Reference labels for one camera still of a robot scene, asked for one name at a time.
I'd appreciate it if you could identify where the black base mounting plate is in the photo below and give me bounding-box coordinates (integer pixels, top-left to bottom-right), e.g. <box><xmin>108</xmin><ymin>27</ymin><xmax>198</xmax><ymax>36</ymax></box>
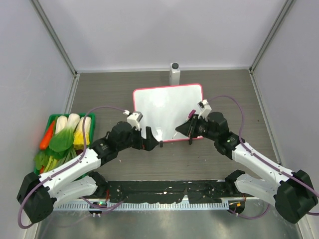
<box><xmin>77</xmin><ymin>179</ymin><xmax>255</xmax><ymax>204</ymax></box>

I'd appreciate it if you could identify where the green plastic tray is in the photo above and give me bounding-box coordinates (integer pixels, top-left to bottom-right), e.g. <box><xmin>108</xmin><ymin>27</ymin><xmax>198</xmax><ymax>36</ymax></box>
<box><xmin>33</xmin><ymin>114</ymin><xmax>83</xmax><ymax>175</ymax></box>

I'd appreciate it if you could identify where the green toy scallions bundle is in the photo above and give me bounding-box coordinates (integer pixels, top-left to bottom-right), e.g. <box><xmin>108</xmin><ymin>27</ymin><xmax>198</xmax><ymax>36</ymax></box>
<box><xmin>40</xmin><ymin>147</ymin><xmax>77</xmax><ymax>173</ymax></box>

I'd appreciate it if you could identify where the white bottle black cap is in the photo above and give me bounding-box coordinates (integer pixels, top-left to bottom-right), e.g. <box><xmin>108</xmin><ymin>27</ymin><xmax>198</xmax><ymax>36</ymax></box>
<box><xmin>169</xmin><ymin>62</ymin><xmax>180</xmax><ymax>86</ymax></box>

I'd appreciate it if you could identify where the yellow white toy cabbage right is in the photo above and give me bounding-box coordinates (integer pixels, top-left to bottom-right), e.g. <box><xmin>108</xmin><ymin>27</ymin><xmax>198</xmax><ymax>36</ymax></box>
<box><xmin>73</xmin><ymin>117</ymin><xmax>91</xmax><ymax>147</ymax></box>

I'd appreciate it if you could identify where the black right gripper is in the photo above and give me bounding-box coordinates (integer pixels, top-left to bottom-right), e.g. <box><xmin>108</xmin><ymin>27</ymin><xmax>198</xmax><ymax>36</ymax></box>
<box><xmin>176</xmin><ymin>114</ymin><xmax>218</xmax><ymax>141</ymax></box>

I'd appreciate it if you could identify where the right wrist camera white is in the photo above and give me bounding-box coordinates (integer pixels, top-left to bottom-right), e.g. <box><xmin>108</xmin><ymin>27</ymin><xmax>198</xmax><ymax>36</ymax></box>
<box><xmin>197</xmin><ymin>100</ymin><xmax>212</xmax><ymax>119</ymax></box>

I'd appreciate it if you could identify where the white green toy cabbage middle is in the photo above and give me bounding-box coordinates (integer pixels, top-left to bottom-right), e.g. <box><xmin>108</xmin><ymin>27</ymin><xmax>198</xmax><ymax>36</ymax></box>
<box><xmin>65</xmin><ymin>114</ymin><xmax>80</xmax><ymax>132</ymax></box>

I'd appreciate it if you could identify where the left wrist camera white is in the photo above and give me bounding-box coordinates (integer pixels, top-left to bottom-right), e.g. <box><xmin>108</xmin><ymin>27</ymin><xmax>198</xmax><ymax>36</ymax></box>
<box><xmin>127</xmin><ymin>112</ymin><xmax>143</xmax><ymax>131</ymax></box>

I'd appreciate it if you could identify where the white slotted cable duct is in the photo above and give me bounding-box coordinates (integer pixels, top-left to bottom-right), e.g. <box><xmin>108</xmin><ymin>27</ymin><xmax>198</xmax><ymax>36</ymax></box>
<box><xmin>53</xmin><ymin>200</ymin><xmax>229</xmax><ymax>211</ymax></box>

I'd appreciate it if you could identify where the orange toy carrot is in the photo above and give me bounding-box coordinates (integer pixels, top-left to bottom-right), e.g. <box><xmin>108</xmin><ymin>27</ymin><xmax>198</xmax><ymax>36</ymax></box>
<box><xmin>39</xmin><ymin>121</ymin><xmax>55</xmax><ymax>150</ymax></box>

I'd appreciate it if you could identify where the pink framed whiteboard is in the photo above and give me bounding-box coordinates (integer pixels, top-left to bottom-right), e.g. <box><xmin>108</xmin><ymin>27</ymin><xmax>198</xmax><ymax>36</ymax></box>
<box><xmin>133</xmin><ymin>83</ymin><xmax>203</xmax><ymax>142</ymax></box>

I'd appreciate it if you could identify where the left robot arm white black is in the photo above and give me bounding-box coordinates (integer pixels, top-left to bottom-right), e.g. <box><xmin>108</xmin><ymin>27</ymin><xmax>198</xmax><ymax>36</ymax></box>
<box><xmin>17</xmin><ymin>121</ymin><xmax>159</xmax><ymax>224</ymax></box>

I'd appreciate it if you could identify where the green leafy toy vegetable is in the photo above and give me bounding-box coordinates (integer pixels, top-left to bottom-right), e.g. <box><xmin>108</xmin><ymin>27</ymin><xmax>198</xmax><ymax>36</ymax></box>
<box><xmin>34</xmin><ymin>128</ymin><xmax>74</xmax><ymax>174</ymax></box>

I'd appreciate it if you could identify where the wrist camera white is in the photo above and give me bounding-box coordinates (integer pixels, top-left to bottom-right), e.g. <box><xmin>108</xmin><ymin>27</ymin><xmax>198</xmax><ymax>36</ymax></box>
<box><xmin>127</xmin><ymin>112</ymin><xmax>143</xmax><ymax>131</ymax></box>
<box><xmin>197</xmin><ymin>100</ymin><xmax>212</xmax><ymax>119</ymax></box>

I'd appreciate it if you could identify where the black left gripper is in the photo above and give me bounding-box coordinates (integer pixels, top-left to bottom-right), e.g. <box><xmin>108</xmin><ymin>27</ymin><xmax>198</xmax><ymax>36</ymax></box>
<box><xmin>117</xmin><ymin>124</ymin><xmax>158</xmax><ymax>151</ymax></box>

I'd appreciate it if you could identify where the white toy cabbage left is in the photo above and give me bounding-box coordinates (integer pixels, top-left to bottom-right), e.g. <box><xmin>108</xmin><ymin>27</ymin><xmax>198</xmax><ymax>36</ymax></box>
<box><xmin>55</xmin><ymin>116</ymin><xmax>68</xmax><ymax>134</ymax></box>

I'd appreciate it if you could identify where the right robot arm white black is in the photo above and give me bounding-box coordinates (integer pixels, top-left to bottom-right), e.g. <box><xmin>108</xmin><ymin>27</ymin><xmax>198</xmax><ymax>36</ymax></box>
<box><xmin>176</xmin><ymin>112</ymin><xmax>318</xmax><ymax>224</ymax></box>

